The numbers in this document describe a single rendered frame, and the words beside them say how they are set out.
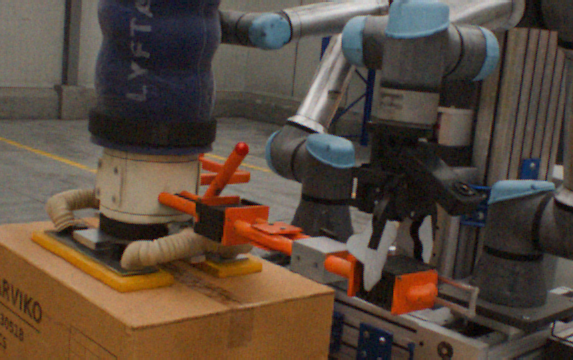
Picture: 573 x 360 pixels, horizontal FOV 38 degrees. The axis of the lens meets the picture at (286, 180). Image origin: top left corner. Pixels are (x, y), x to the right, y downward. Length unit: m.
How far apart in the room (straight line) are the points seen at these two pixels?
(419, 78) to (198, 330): 0.52
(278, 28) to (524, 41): 0.52
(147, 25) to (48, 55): 10.23
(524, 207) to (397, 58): 0.65
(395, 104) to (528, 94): 0.88
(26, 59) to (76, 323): 10.17
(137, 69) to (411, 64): 0.55
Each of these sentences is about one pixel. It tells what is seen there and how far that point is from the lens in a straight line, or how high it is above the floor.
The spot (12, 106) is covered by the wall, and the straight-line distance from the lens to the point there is 11.28.
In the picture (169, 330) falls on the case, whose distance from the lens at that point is 1.25.
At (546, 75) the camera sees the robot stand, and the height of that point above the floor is 1.46.
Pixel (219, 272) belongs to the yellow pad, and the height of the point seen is 1.09.
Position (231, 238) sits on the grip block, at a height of 1.19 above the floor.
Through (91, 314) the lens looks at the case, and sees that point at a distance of 1.32.
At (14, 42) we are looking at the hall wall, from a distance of 11.37.
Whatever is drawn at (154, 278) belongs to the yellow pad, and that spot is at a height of 1.09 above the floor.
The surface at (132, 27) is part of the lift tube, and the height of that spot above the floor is 1.49.
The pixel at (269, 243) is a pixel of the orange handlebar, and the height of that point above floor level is 1.20.
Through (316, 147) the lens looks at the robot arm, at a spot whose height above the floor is 1.25.
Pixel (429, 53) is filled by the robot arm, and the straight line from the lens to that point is 1.03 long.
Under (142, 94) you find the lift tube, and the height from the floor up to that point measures 1.38.
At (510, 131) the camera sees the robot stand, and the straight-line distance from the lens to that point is 1.84.
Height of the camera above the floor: 1.51
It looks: 10 degrees down
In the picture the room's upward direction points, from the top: 6 degrees clockwise
